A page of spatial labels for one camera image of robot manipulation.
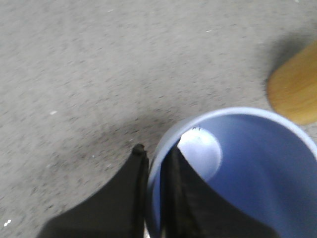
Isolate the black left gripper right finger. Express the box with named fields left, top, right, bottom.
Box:
left=160, top=145, right=279, bottom=238

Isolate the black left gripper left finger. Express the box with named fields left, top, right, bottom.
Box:
left=37, top=144, right=149, bottom=238

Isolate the blue plastic cup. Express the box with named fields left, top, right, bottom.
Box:
left=146, top=107, right=317, bottom=238

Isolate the bamboo wooden cylinder holder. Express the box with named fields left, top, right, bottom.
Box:
left=266, top=41, right=317, bottom=125

